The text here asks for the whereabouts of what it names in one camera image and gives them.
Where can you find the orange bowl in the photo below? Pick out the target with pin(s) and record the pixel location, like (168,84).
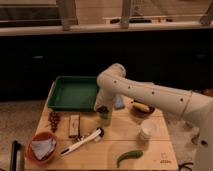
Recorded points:
(29,153)

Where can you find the small metal cup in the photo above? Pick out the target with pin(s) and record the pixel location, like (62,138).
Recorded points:
(103,110)

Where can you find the red grape bunch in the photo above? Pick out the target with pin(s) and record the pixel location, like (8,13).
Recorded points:
(54,120)

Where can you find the yellow banana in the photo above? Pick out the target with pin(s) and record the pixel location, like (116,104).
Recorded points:
(141,107)

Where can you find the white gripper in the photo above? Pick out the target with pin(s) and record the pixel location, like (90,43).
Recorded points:
(104,99)

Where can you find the green plastic tray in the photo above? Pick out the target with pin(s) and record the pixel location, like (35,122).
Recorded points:
(73,93)

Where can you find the wooden block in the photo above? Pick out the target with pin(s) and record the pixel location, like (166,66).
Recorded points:
(74,126)

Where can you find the green chili pepper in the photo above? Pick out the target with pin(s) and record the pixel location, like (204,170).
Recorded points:
(129,155)

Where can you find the white handled kitchen tool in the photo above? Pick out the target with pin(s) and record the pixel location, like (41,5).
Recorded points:
(99,132)

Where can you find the grey cloth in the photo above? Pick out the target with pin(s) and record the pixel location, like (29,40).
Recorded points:
(43,148)

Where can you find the blue sponge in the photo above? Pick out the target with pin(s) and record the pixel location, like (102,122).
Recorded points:
(119,104)

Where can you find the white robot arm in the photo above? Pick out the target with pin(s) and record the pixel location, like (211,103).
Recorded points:
(191,106)

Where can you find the dark brown bowl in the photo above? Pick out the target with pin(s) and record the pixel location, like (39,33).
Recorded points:
(151,110)

